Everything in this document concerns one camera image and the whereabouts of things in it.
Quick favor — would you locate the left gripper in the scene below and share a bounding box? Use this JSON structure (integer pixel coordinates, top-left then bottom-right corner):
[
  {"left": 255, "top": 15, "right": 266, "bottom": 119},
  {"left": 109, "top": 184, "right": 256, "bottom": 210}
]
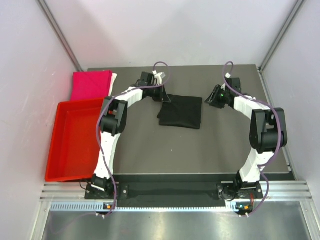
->
[{"left": 146, "top": 82, "right": 170, "bottom": 103}]

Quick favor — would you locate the black t-shirt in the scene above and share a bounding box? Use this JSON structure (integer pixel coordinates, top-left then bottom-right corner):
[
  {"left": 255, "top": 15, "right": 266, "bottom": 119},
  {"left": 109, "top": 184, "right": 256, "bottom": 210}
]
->
[{"left": 157, "top": 94, "right": 203, "bottom": 130}]

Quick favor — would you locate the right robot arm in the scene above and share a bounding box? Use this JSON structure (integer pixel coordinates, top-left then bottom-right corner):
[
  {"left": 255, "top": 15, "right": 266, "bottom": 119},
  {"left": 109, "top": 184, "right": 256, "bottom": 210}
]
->
[{"left": 205, "top": 73, "right": 288, "bottom": 198}]

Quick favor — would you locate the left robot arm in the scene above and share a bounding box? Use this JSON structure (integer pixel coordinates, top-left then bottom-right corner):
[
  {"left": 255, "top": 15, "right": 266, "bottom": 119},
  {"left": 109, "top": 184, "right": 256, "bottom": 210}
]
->
[{"left": 91, "top": 70, "right": 171, "bottom": 199}]

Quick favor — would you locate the folded white t-shirt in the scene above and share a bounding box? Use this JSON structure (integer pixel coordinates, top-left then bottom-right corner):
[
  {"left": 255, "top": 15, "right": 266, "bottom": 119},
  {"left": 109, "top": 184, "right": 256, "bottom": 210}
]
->
[{"left": 108, "top": 73, "right": 118, "bottom": 96}]

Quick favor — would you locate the folded pink t-shirt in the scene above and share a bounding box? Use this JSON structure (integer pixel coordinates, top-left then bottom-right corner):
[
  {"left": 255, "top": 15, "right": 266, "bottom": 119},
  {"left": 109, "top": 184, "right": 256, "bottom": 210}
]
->
[{"left": 70, "top": 70, "right": 113, "bottom": 101}]

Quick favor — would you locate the red plastic bin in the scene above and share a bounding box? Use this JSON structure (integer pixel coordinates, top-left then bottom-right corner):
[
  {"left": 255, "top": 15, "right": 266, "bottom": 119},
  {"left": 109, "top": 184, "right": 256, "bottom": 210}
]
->
[{"left": 44, "top": 98, "right": 103, "bottom": 182}]

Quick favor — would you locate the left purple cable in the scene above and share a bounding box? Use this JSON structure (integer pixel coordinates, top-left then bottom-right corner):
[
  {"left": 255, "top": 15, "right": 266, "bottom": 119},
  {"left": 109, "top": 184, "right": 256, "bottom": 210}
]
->
[{"left": 95, "top": 61, "right": 172, "bottom": 213}]

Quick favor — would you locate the purple cable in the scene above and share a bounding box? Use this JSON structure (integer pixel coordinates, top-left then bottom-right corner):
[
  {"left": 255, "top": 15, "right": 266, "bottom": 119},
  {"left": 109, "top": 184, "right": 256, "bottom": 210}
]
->
[
  {"left": 95, "top": 61, "right": 172, "bottom": 213},
  {"left": 222, "top": 61, "right": 286, "bottom": 213}
]

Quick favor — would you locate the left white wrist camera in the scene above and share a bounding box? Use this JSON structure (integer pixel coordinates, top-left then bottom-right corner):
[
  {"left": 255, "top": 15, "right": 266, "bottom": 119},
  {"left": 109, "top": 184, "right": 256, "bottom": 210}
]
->
[{"left": 152, "top": 70, "right": 166, "bottom": 86}]

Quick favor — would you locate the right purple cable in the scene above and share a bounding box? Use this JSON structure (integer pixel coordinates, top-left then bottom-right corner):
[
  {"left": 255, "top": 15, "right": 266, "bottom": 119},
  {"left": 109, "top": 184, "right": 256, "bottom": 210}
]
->
[{"left": 222, "top": 61, "right": 286, "bottom": 213}]

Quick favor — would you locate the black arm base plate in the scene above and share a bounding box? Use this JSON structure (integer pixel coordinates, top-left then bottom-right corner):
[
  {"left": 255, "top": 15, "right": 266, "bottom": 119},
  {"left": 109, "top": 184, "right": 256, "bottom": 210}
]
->
[{"left": 84, "top": 173, "right": 263, "bottom": 209}]

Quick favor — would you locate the left corner aluminium post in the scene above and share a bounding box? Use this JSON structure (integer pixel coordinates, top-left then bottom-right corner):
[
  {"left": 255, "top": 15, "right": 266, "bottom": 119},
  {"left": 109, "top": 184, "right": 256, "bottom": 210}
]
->
[{"left": 36, "top": 0, "right": 83, "bottom": 72}]

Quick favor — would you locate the corner aluminium post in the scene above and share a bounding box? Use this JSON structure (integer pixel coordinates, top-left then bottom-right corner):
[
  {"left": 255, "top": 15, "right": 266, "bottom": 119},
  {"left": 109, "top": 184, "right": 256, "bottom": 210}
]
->
[
  {"left": 257, "top": 0, "right": 306, "bottom": 74},
  {"left": 36, "top": 0, "right": 83, "bottom": 72}
]

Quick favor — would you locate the aluminium frame rail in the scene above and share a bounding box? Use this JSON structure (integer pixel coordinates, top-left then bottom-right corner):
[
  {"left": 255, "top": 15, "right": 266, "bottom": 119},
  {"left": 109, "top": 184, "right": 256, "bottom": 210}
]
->
[{"left": 40, "top": 181, "right": 312, "bottom": 202}]

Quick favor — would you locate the right corner aluminium post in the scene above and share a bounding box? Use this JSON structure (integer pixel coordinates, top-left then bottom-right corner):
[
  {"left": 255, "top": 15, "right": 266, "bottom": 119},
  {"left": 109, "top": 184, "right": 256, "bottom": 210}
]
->
[{"left": 257, "top": 0, "right": 306, "bottom": 74}]

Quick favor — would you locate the grey slotted cable duct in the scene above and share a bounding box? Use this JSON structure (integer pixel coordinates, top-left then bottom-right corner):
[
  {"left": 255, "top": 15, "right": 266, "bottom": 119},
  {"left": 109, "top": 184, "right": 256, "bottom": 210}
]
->
[{"left": 50, "top": 201, "right": 239, "bottom": 213}]

